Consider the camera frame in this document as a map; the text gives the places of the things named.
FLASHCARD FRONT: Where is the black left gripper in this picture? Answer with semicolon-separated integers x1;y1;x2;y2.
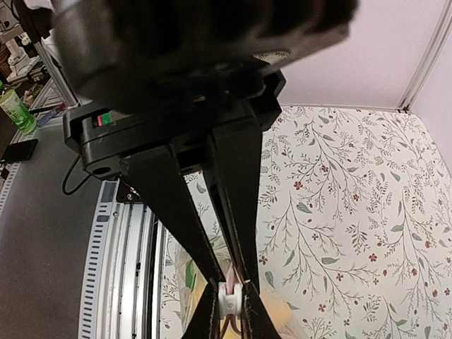
64;56;285;290

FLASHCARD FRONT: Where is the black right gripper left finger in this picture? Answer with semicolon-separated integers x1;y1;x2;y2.
184;278;219;339

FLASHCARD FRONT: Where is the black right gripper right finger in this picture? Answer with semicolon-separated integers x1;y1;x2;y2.
240;280;280;339

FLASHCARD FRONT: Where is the clear pink zip top bag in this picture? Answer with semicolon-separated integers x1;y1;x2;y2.
175;239;308;338

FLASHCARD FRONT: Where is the yellow toy lemon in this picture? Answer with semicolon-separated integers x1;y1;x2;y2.
261;292;292;331

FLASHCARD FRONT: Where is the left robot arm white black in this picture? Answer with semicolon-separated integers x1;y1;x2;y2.
53;1;358;285

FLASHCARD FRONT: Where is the floral patterned table mat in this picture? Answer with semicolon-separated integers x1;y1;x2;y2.
160;104;452;339

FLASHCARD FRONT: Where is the black phone on floor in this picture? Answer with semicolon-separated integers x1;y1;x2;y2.
1;138;38;164

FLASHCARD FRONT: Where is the green plastic bottle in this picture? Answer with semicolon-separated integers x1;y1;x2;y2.
1;86;37;134

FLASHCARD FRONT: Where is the front aluminium rail frame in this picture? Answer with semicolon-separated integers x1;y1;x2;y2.
1;116;165;338

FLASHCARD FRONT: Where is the left aluminium frame post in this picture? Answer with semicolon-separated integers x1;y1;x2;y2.
395;0;451;112

